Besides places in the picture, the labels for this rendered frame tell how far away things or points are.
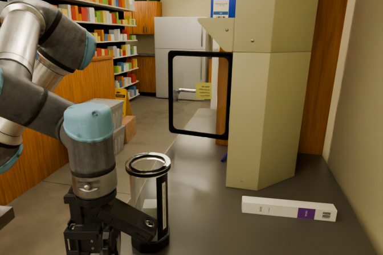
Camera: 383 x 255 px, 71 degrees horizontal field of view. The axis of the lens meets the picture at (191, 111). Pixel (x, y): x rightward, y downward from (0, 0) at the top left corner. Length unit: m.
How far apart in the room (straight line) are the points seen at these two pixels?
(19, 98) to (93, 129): 0.13
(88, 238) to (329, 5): 1.12
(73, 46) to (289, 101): 0.70
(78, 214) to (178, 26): 5.56
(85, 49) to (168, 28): 5.19
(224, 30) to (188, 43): 5.05
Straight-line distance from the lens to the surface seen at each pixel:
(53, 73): 0.89
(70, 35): 0.85
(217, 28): 0.85
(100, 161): 0.46
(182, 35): 5.92
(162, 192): 0.66
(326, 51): 1.25
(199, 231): 0.80
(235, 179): 0.98
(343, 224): 0.94
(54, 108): 0.52
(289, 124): 0.99
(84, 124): 0.44
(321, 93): 1.27
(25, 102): 0.51
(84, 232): 0.54
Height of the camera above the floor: 1.46
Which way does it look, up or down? 16 degrees down
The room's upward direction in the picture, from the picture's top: 1 degrees clockwise
